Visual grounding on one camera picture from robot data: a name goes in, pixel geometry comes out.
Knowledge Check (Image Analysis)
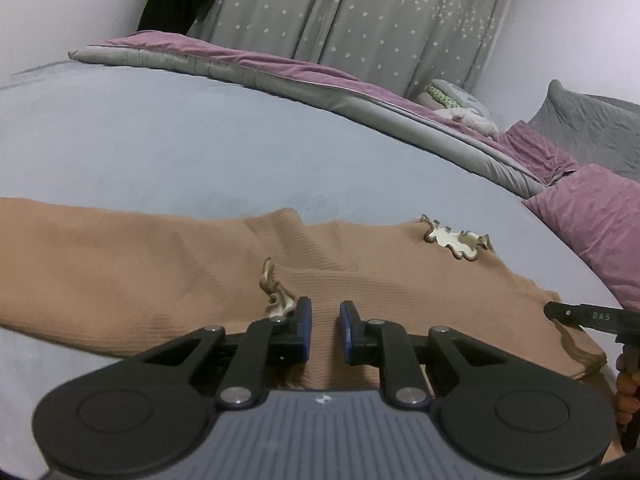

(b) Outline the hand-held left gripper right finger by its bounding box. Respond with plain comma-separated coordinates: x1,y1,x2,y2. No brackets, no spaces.
339,300,511,408

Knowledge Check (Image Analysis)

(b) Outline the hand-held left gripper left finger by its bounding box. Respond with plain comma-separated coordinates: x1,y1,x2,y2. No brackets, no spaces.
142,296,313,408

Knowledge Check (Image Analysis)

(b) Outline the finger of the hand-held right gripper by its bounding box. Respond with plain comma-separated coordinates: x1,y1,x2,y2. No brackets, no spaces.
544,301,583,328

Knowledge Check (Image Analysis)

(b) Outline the tan knit sweater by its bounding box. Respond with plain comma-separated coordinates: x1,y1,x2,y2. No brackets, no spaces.
0,195,608,392

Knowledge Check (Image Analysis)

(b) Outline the person's right hand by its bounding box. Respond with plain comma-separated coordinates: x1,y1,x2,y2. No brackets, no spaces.
612,352,640,428

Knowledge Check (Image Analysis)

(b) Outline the pink velvet pillow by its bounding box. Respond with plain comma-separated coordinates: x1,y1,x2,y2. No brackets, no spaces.
521,162,640,313

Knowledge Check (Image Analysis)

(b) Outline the grey pillow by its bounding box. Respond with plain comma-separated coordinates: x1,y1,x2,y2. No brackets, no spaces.
527,79,640,183

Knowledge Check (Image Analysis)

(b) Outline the cream plush toy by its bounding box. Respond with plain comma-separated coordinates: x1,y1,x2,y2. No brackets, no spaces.
439,107,501,139

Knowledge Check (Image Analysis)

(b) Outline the grey-blue bed sheet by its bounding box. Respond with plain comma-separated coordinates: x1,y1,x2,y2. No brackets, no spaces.
0,57,626,461

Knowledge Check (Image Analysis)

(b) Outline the green spotted soft toy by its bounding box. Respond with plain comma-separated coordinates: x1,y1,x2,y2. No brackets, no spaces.
425,85,461,110

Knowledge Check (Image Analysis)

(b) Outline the pink and grey quilt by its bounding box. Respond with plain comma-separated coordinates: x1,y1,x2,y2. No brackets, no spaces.
67,30,548,200

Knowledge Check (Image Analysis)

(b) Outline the grey star-print curtain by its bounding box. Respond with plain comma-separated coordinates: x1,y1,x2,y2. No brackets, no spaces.
187,0,523,103

